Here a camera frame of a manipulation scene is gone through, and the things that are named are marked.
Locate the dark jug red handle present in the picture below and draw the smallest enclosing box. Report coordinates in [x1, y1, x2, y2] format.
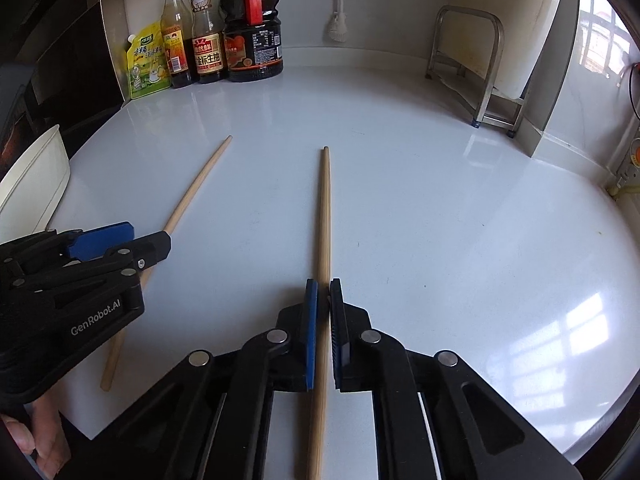
[220, 0, 285, 83]

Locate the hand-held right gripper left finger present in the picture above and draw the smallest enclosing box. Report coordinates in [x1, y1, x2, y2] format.
[75, 280, 319, 480]

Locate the cream cutting board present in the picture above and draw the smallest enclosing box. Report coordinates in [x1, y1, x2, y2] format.
[442, 0, 568, 103]

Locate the window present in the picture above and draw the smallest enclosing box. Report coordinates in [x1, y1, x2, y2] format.
[580, 0, 632, 77]

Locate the stainless steel rack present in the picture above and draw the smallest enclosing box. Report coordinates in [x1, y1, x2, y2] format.
[426, 5, 526, 138]

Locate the yellow green seasoning pouch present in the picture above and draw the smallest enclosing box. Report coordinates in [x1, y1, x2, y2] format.
[124, 21, 171, 100]

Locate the white round plastic basin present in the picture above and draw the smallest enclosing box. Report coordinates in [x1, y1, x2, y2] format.
[0, 125, 72, 233]

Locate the bamboo chopstick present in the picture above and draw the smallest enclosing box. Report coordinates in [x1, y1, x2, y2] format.
[305, 146, 333, 480]
[100, 135, 234, 392]

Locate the clear soy sauce bottle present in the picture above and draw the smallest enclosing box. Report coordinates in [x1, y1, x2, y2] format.
[189, 0, 227, 84]

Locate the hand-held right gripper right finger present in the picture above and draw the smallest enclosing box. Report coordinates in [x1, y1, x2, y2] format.
[328, 278, 583, 480]

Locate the person's left hand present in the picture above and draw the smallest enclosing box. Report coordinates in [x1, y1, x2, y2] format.
[0, 391, 72, 478]

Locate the yellow cap vinegar bottle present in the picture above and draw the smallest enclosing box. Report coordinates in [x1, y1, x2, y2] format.
[160, 0, 197, 89]

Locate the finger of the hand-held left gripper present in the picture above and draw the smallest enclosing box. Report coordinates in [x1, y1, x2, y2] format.
[0, 221, 135, 281]
[15, 231, 172, 306]

